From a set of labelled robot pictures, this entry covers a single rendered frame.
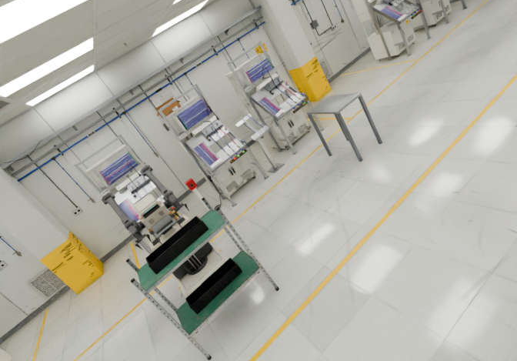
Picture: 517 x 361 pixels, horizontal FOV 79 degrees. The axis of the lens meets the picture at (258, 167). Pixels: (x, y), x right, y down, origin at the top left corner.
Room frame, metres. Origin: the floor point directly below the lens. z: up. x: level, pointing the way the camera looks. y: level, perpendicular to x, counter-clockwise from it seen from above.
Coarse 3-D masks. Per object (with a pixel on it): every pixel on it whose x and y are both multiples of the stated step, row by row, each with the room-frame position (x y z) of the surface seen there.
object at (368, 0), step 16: (352, 0) 7.25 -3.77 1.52; (368, 0) 6.85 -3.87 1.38; (384, 0) 6.90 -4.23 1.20; (400, 0) 6.85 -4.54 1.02; (368, 16) 7.03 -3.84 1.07; (400, 16) 6.49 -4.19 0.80; (384, 32) 6.80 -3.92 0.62; (400, 32) 6.41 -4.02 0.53; (384, 48) 6.95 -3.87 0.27; (400, 48) 6.71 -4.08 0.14
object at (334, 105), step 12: (336, 96) 4.26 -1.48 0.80; (348, 96) 4.00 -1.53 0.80; (360, 96) 3.85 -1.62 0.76; (312, 108) 4.41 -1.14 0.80; (324, 108) 4.13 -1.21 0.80; (336, 108) 3.86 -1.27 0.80; (312, 120) 4.37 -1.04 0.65; (372, 120) 3.85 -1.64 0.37; (348, 132) 3.73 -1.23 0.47; (324, 144) 4.36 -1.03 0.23; (360, 156) 3.74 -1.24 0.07
